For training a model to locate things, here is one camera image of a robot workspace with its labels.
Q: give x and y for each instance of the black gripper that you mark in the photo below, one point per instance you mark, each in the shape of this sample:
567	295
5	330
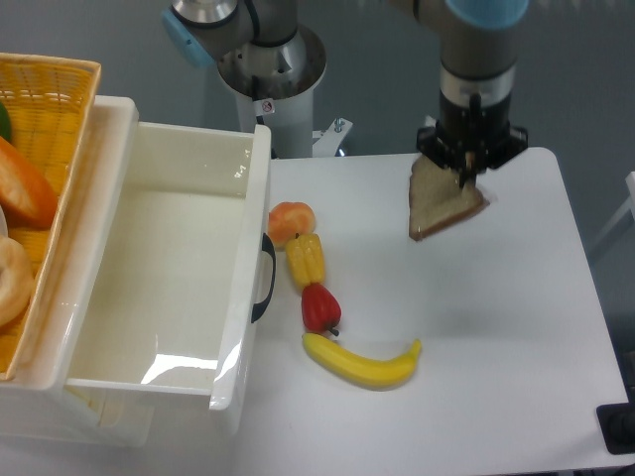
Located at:
472	138

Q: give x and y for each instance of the brown toast slice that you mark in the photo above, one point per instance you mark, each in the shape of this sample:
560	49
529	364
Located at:
437	200

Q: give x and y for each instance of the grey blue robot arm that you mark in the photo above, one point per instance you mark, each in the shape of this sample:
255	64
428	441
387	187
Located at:
477	39

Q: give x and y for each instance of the open white upper drawer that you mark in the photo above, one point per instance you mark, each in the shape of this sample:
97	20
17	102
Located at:
177	290

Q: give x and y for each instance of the white drawer cabinet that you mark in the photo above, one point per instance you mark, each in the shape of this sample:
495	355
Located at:
39	402

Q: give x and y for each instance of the yellow corn toy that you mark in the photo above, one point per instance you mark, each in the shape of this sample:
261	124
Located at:
305	260

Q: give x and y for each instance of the orange peach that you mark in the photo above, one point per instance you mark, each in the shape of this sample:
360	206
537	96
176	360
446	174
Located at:
289	219

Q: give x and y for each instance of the red wax apple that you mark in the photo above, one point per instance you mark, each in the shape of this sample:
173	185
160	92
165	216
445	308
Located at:
321	311

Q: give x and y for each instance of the yellow banana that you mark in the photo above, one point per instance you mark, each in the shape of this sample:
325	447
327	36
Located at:
359	370

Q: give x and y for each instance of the black device at edge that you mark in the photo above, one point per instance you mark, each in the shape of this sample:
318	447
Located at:
617	427

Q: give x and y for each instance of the yellow wicker basket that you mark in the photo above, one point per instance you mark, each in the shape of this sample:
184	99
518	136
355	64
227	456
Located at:
47	103

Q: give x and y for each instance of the orange bread loaf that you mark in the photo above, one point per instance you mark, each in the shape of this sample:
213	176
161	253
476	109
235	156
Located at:
25	192

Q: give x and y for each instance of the beige bagel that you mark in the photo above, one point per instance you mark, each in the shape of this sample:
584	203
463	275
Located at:
17	280

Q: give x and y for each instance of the green vegetable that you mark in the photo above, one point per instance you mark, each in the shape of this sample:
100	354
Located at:
5	124

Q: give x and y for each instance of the white frame at right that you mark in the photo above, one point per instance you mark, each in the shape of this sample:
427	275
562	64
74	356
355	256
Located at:
616	226

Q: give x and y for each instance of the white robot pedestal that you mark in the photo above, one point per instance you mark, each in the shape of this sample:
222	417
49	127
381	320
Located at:
275	87

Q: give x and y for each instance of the black drawer handle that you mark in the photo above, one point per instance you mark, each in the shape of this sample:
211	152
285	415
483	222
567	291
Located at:
268	274

